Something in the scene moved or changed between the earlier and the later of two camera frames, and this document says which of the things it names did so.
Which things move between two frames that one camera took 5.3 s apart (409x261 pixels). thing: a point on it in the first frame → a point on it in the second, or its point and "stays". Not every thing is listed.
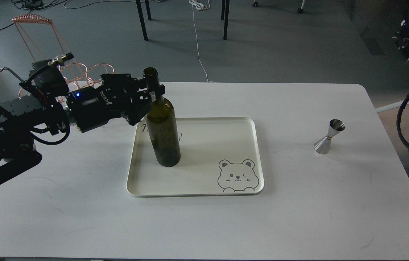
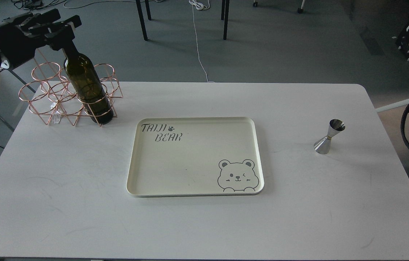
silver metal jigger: (322, 146) stays
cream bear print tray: (219, 156) stays
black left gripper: (119, 95) → (18, 37)
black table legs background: (225, 7) stays
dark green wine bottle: (161, 125) → (84, 74)
